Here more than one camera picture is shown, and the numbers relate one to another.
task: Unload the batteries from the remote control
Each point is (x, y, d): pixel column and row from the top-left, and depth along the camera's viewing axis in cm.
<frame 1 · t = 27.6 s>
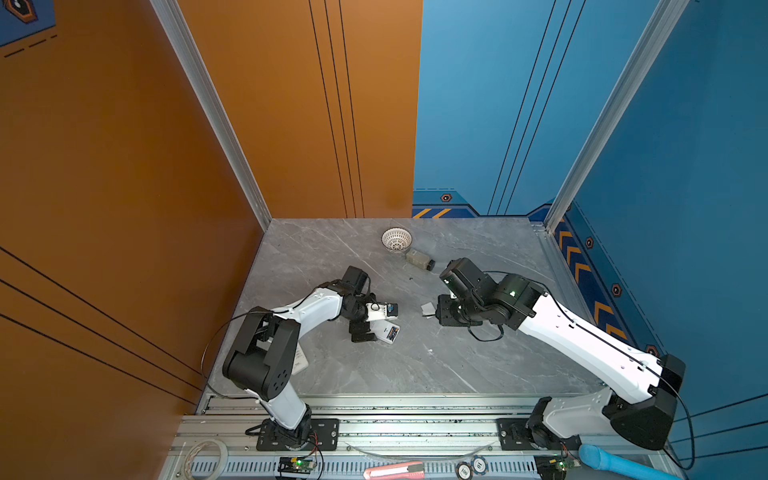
left hand: (372, 315, 93), fingers open
right hand: (433, 316, 72), fingers closed
white mesh basket: (396, 239, 114), point 3 cm above the table
beige black small bottle: (420, 259, 107), point 4 cm above the table

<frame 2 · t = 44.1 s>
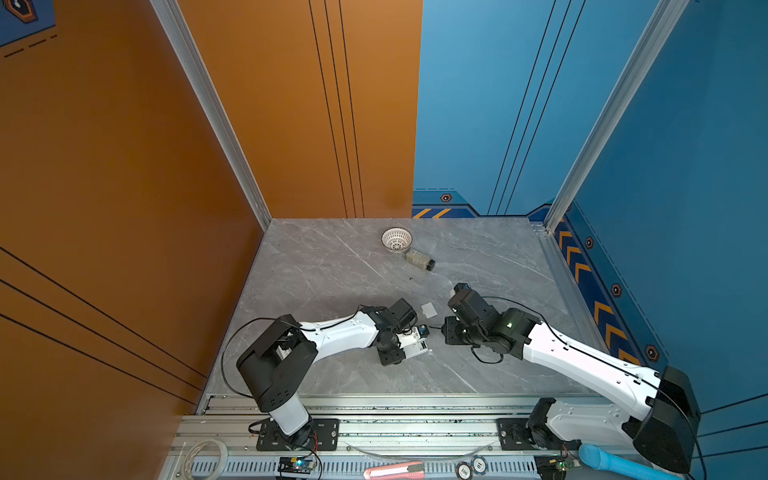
left hand: (395, 347, 88), fingers open
right hand: (440, 331, 78), fingers closed
the named things where they were.

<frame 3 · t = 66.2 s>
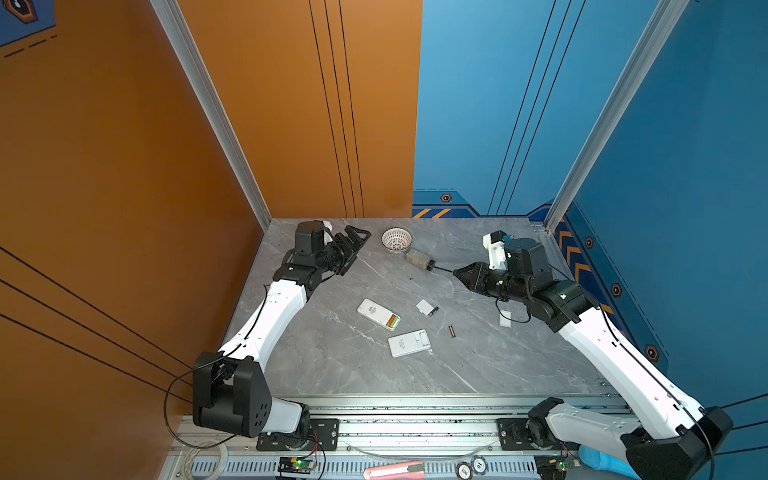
left hand: (367, 240, 80), fingers open
right hand: (454, 274, 71), fingers closed
white remote: (379, 314, 96), on the table
the other named things where they were.

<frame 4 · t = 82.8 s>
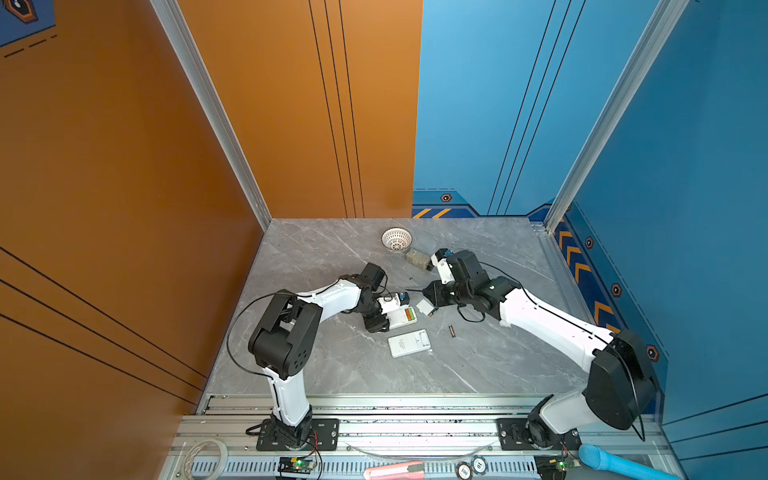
left hand: (381, 315, 95), fingers open
right hand: (424, 292, 83), fingers closed
white remote: (402, 316, 95), point 2 cm above the table
the other named things where they were.

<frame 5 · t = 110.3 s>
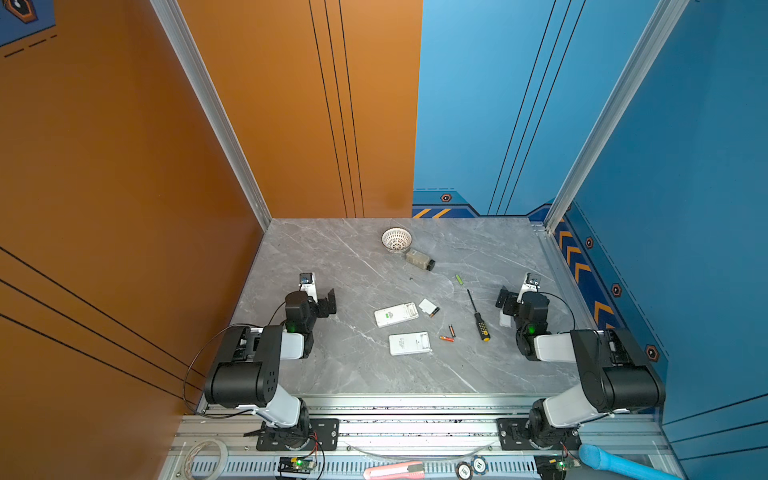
left hand: (318, 288, 95), fingers open
right hand: (516, 290, 94), fingers open
green AA battery: (459, 279, 105), on the table
black yellow handled screwdriver: (480, 324, 93), point 2 cm above the table
orange AA battery: (445, 338, 91), on the table
the other named things where they were.

